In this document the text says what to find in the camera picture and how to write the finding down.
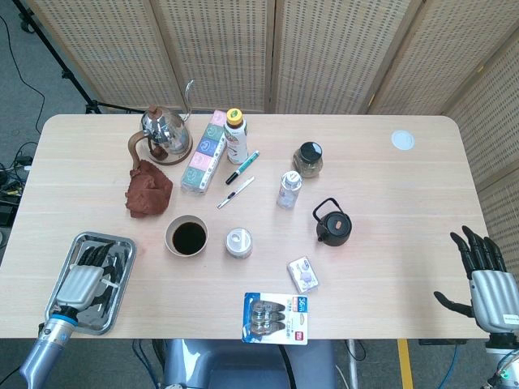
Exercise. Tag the drink bottle yellow cap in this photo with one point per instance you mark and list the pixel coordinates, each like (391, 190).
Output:
(236, 142)

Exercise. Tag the green marker pen black cap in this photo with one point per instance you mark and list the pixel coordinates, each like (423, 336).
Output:
(243, 167)

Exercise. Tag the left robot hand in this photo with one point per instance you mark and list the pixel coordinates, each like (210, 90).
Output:
(79, 285)

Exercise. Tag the woven folding screen wooden frame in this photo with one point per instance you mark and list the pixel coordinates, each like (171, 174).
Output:
(332, 52)

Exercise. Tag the cup of dark coffee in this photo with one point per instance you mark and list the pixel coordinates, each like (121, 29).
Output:
(188, 237)

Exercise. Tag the stainless steel tray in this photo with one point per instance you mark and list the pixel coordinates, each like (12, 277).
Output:
(87, 322)

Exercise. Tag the multicolour tissue pack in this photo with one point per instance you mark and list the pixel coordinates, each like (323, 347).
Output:
(200, 158)

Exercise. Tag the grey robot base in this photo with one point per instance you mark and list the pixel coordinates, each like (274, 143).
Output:
(227, 364)

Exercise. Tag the white plastic spoon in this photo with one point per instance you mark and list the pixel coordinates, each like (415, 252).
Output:
(111, 283)

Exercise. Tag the black tripod stand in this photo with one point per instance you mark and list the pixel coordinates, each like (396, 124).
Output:
(92, 106)

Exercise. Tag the seasoning jar white lid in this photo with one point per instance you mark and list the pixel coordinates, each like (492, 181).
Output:
(238, 241)

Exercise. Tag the white pen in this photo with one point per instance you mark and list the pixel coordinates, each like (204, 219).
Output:
(235, 192)

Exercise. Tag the black cast iron teapot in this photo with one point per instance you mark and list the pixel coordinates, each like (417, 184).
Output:
(334, 229)

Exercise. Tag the glass jar black lid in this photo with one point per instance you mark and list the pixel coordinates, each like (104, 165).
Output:
(310, 152)

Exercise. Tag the crumpled brown cloth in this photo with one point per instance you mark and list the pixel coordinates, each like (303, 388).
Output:
(148, 194)

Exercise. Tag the blue correction tape blister pack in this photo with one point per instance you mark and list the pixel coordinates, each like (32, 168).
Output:
(275, 320)

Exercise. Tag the clear water bottle white cap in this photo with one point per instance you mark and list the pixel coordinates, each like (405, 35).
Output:
(288, 190)

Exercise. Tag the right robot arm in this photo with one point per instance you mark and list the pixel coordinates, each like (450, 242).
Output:
(507, 364)

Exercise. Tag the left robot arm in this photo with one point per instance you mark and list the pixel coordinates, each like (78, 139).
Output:
(44, 348)

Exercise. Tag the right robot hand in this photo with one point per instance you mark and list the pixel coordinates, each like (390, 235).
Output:
(496, 300)

